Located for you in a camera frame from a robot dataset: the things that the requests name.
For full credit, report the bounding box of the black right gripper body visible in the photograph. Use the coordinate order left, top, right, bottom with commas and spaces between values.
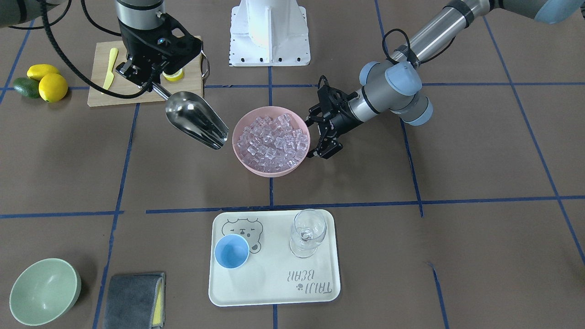
116, 13, 203, 87

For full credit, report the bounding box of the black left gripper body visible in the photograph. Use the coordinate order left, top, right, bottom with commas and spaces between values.
314, 86, 362, 143

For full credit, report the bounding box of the metal ice scoop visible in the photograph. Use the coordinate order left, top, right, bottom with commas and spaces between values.
152, 82, 229, 150

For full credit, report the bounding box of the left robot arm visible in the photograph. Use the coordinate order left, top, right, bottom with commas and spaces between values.
305, 0, 582, 159

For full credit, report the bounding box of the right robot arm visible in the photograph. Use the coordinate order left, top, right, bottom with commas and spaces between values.
1, 0, 203, 99

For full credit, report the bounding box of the clear ice cubes pile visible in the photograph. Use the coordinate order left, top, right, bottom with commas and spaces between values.
234, 114, 310, 174

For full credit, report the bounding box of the blue plastic cup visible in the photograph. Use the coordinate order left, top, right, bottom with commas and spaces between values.
213, 234, 250, 269

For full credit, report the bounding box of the half lemon slice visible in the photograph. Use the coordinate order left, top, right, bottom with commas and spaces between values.
162, 68, 184, 82

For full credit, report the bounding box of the pink bowl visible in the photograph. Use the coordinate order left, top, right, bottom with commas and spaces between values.
232, 106, 311, 178

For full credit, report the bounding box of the wooden cutting board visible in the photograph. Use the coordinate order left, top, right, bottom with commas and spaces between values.
87, 36, 210, 108

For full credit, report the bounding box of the yellow plastic knife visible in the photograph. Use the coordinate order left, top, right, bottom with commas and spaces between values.
102, 48, 119, 90

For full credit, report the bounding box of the clear wine glass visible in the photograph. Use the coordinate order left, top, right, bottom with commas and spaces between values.
290, 209, 328, 259

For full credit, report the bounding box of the yellow lemon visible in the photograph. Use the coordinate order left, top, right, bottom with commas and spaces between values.
27, 63, 60, 82
38, 73, 69, 103

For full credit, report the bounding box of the cream bear tray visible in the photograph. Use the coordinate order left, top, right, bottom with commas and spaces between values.
208, 209, 341, 307

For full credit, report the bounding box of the green avocado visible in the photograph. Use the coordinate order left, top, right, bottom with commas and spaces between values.
13, 77, 40, 99

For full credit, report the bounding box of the grey folded cloth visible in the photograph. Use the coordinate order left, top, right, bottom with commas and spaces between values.
103, 271, 166, 329

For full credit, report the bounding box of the green bowl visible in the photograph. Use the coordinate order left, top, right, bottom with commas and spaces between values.
9, 258, 81, 326

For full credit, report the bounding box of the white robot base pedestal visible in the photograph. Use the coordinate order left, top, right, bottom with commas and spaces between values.
229, 0, 311, 67

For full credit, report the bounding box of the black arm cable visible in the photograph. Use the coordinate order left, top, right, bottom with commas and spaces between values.
382, 28, 457, 69

